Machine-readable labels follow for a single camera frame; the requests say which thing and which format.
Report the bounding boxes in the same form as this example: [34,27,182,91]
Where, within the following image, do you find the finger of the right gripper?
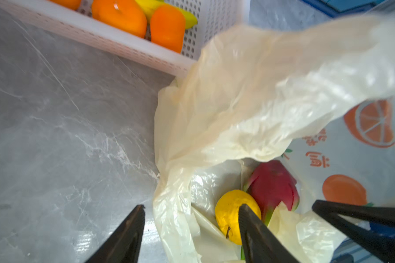
[312,200,395,263]

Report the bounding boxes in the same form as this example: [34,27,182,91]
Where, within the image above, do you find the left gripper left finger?
[87,204,145,263]

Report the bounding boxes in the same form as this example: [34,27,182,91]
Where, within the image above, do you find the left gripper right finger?
[239,204,298,263]

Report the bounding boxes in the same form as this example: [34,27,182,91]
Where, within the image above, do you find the pink dragon fruit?
[243,160,300,225]

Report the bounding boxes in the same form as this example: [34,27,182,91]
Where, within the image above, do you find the yellowish translucent plastic bag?
[153,14,395,263]

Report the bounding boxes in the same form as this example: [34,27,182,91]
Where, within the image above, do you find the orange fruit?
[150,5,185,54]
[91,0,147,38]
[50,0,82,11]

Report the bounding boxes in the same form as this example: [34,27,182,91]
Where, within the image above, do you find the yellow lemon fruit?
[215,190,261,245]

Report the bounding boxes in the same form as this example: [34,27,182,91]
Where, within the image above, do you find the white perforated plastic basket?
[0,1,250,76]

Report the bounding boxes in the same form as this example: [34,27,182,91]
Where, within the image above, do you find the yellow banana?
[134,0,199,30]

